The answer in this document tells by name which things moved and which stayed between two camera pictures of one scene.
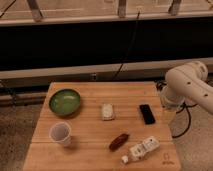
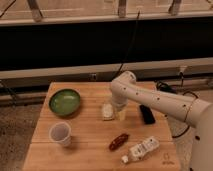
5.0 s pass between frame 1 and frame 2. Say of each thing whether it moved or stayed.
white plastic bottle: stayed
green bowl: stayed
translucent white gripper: moved
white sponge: stayed
